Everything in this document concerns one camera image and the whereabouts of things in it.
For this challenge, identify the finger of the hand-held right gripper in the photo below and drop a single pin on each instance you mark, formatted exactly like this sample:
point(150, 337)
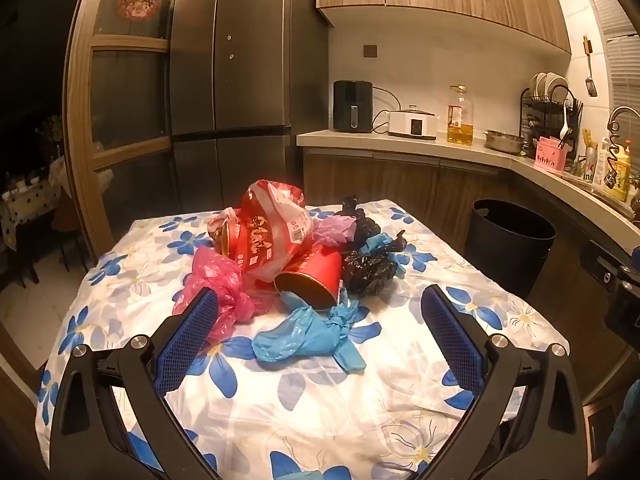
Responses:
point(597, 260)

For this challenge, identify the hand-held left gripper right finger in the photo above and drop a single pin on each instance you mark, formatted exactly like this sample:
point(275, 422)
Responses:
point(452, 335)

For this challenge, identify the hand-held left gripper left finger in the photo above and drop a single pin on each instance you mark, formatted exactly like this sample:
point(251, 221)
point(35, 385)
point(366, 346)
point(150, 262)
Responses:
point(187, 345)

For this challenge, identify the pink plastic bag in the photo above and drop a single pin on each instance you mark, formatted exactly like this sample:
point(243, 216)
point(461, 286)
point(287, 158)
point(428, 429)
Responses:
point(210, 272)

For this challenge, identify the black trash bin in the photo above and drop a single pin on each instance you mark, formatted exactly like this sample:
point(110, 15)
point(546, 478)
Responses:
point(500, 255)

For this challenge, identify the black plastic bag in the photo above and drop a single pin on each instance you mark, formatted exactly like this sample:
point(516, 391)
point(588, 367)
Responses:
point(367, 267)
point(365, 227)

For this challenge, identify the red tin can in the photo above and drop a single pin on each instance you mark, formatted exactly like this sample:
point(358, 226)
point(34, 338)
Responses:
point(315, 267)
point(225, 240)

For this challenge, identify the small blue plastic bag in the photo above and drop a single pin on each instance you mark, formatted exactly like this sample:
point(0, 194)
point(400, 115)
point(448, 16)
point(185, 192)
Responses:
point(377, 243)

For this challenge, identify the red white plastic bag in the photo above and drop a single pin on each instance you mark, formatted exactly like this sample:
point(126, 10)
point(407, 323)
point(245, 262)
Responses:
point(270, 240)

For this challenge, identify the purple plastic bag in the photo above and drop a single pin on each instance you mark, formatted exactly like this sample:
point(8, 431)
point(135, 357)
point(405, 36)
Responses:
point(335, 227)

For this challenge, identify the person's right forearm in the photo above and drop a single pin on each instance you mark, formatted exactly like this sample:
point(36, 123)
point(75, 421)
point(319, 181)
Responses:
point(632, 420)

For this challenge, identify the yellow detergent bottle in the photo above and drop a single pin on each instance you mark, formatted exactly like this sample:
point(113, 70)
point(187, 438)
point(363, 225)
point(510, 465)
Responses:
point(620, 175)

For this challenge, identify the silver drink can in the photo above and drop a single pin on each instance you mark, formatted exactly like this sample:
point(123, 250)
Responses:
point(590, 167)

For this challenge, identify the white plastic bottle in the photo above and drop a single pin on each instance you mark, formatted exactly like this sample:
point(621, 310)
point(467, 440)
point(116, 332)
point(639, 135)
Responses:
point(601, 160)

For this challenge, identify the pink utensil holder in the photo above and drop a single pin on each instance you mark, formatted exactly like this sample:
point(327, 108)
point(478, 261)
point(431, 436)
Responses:
point(550, 157)

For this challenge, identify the yellow dish brush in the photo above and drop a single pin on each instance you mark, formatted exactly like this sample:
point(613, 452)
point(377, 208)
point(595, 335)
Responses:
point(589, 139)

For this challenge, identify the black chopstick holder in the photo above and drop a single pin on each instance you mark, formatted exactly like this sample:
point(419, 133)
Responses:
point(576, 117)

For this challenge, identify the white ladle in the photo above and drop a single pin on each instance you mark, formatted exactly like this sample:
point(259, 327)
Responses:
point(567, 117)

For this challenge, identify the blue floral cloth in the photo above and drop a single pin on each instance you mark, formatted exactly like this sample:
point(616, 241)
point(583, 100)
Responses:
point(325, 410)

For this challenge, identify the steel basin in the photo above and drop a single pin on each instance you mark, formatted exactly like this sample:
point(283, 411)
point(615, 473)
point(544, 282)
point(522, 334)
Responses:
point(502, 142)

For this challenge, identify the steel faucet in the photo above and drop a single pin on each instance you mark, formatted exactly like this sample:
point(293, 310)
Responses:
point(620, 110)

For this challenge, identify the black dish rack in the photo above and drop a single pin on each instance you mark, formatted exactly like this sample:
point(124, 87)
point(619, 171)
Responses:
point(530, 115)

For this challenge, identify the wooden base cabinet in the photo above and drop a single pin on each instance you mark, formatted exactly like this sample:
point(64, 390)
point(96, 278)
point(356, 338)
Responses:
point(380, 180)

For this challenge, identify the hanging metal spatula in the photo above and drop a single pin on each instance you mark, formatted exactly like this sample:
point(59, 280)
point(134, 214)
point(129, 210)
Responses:
point(591, 85)

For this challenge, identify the white plate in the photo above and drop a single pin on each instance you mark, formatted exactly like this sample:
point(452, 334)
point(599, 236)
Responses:
point(536, 87)
point(556, 82)

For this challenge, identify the cooking oil bottle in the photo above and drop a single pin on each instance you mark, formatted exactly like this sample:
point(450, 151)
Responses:
point(460, 132)

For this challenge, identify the white electric cooker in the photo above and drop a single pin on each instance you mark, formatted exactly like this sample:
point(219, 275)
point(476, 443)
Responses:
point(412, 124)

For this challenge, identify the table with dotted cloth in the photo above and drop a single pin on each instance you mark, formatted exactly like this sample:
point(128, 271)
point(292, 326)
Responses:
point(25, 200)

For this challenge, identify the light stone countertop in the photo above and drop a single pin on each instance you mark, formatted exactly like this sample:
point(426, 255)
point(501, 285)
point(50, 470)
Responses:
point(350, 139)

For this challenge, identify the window blinds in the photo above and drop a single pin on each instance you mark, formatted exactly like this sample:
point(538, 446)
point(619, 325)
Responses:
point(620, 20)

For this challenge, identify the black air fryer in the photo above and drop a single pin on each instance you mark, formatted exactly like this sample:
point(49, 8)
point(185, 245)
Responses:
point(352, 100)

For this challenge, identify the grey refrigerator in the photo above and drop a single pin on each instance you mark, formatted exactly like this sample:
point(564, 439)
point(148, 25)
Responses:
point(240, 85)

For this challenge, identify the wooden glass door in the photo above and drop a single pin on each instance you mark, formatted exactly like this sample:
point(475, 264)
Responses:
point(130, 42)

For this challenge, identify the red round door decoration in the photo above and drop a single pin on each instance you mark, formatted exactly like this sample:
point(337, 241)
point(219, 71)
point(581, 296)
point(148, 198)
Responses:
point(140, 1)

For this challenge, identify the dark wall socket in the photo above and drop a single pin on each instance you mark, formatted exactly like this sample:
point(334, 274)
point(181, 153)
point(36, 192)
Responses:
point(370, 51)

